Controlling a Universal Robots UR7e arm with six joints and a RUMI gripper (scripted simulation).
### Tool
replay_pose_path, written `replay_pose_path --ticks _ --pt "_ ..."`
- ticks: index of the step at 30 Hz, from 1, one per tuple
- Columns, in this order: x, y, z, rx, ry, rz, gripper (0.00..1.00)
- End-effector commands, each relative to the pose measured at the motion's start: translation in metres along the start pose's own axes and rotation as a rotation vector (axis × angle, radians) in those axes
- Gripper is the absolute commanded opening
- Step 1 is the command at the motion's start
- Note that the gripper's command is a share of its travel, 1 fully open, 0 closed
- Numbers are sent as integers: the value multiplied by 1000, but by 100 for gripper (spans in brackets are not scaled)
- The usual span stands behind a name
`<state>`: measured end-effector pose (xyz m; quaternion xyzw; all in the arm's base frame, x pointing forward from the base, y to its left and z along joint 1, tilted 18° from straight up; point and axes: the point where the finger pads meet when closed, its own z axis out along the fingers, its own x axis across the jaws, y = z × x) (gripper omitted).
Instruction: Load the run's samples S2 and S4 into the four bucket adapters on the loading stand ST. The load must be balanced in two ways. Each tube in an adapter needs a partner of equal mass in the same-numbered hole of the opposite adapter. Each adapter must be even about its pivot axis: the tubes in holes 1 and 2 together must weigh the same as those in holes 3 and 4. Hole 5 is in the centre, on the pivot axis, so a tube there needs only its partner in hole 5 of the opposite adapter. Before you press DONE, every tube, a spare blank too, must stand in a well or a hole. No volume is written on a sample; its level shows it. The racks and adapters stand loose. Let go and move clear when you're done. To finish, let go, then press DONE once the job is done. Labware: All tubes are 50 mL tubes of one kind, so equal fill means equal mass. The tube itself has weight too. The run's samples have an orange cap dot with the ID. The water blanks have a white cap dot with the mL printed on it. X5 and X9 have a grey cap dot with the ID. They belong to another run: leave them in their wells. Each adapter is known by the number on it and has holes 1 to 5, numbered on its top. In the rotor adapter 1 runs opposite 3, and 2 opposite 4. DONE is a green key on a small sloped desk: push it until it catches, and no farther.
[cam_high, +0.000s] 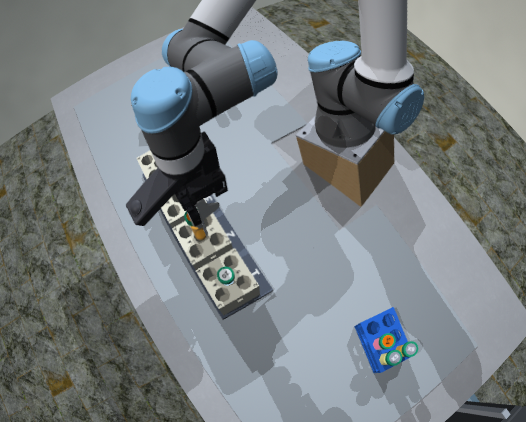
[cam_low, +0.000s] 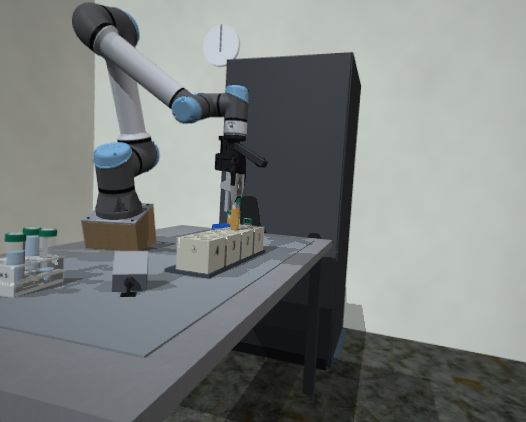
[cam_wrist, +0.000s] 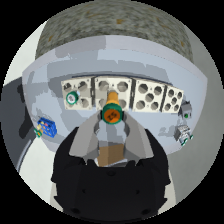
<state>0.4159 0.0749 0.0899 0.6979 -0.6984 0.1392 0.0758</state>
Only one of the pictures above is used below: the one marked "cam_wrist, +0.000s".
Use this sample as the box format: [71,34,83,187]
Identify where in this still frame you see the light grey flat mat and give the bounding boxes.
[26,49,204,147]

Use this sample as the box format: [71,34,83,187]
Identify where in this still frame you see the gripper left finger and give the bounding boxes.
[51,110,102,183]

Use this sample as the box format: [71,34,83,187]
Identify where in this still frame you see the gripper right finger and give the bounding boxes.
[122,110,171,186]

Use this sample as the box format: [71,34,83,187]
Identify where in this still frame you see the cream tube adapter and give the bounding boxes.
[61,76,96,110]
[129,77,165,112]
[95,76,132,111]
[159,83,184,113]

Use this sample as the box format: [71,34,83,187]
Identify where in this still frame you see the white tube rack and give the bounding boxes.
[174,125,191,142]

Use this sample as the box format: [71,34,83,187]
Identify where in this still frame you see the blue tube rack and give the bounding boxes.
[37,117,57,138]

